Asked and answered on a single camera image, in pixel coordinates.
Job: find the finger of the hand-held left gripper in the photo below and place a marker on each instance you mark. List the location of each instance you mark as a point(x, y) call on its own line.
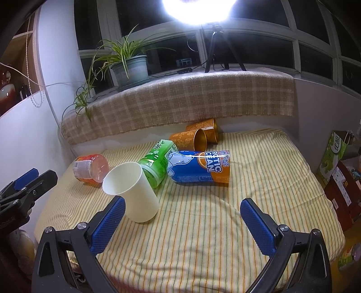
point(26, 177)
point(42, 181)

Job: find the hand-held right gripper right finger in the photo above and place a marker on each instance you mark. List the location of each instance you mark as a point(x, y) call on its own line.
point(256, 228)

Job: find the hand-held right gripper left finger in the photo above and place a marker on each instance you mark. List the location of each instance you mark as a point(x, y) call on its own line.
point(108, 222)

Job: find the white paper cup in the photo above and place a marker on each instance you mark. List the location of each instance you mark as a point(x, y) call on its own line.
point(138, 197)

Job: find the gold patterned cup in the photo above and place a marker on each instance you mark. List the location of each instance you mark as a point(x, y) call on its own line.
point(210, 129)
point(183, 139)

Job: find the beige round cushion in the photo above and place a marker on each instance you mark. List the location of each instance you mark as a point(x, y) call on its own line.
point(24, 250)

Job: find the pink orange plastic bottle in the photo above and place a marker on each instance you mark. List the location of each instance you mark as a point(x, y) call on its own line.
point(90, 169)

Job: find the yellow striped bed sheet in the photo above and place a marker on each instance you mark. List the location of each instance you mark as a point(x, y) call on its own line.
point(197, 225)

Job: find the green tea bottle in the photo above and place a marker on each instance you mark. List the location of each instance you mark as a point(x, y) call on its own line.
point(158, 160)

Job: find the blue and orange bottle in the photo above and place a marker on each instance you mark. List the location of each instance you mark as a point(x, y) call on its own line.
point(197, 169)

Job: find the colourful snack packet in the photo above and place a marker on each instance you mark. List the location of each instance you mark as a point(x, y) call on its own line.
point(347, 256)

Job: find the red cardboard box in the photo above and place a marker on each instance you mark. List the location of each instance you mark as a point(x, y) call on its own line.
point(344, 191)

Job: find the green printed carton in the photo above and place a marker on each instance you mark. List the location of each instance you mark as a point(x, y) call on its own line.
point(332, 157)

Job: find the wooden shelf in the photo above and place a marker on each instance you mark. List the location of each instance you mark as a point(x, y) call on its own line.
point(17, 56)

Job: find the potted spider plant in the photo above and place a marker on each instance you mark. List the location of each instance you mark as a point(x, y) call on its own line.
point(131, 69)

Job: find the beige plaid blanket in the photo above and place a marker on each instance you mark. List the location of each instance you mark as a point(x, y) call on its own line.
point(183, 98)

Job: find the black tripod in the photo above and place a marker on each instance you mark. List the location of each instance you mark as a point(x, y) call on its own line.
point(212, 48)

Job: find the white window frame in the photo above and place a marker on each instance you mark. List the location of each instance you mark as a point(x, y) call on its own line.
point(295, 48)

